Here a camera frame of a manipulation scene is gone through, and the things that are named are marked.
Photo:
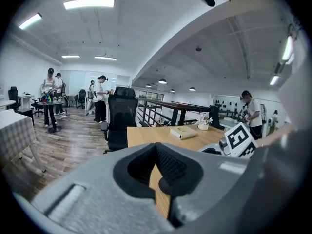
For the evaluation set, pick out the round ceiling fixture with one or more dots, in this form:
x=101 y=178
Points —
x=198 y=49

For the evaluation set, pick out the glass plant cabinet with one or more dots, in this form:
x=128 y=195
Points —
x=153 y=95

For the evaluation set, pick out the potted pink flower plant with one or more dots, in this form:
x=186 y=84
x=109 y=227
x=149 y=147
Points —
x=203 y=126

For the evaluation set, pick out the person's white shirt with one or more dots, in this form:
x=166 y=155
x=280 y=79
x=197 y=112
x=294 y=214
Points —
x=295 y=101

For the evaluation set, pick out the large black pendant lamp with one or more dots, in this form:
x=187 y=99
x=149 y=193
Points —
x=162 y=81

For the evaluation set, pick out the ceiling tube light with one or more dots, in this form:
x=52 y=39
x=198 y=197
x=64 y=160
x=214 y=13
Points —
x=287 y=47
x=30 y=21
x=70 y=56
x=274 y=80
x=105 y=57

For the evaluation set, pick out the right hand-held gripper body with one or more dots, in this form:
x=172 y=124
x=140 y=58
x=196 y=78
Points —
x=241 y=140

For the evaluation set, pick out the black metal railing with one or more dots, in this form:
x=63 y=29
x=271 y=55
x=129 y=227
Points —
x=175 y=116

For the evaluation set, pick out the round white table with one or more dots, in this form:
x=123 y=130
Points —
x=7 y=103

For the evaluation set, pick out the small black chair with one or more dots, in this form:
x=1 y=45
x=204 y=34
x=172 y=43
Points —
x=75 y=99

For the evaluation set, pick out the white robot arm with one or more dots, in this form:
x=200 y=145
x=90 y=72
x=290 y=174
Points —
x=273 y=119

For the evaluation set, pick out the tall black mesh office chair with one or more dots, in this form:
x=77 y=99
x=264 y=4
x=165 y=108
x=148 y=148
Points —
x=120 y=113

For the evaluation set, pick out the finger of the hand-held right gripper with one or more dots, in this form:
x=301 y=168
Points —
x=208 y=147

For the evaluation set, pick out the stack of coloured cups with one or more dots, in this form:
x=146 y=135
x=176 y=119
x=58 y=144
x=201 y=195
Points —
x=48 y=99

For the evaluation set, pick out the person's right forearm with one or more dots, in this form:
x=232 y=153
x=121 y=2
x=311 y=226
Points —
x=275 y=136

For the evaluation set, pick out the black round object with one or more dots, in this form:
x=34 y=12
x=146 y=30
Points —
x=163 y=185

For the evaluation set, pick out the row of black wall-hung objects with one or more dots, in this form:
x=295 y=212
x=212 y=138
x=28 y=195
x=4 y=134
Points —
x=223 y=105

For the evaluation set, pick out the wide ceiling panel light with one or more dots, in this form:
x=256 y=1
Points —
x=89 y=3

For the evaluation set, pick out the table with checkered cloth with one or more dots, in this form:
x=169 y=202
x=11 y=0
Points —
x=14 y=130

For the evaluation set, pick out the white desk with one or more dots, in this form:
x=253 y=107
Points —
x=25 y=96

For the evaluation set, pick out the beige book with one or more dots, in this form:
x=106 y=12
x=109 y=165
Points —
x=183 y=131

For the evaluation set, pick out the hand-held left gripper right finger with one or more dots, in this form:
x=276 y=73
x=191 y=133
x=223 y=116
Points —
x=219 y=184

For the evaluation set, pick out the round dark table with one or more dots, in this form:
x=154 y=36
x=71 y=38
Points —
x=58 y=103

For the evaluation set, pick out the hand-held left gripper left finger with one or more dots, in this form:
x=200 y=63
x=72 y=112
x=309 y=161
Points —
x=102 y=191

